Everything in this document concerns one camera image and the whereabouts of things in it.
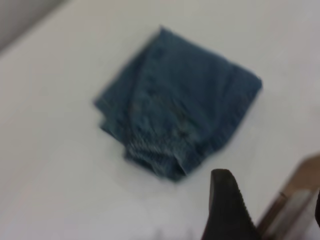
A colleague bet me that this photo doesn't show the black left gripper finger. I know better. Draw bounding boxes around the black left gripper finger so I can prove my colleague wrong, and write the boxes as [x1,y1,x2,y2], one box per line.
[201,168,259,240]

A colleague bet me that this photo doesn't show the blue denim shorts with print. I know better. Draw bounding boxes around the blue denim shorts with print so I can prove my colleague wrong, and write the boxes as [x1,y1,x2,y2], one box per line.
[92,24,264,184]

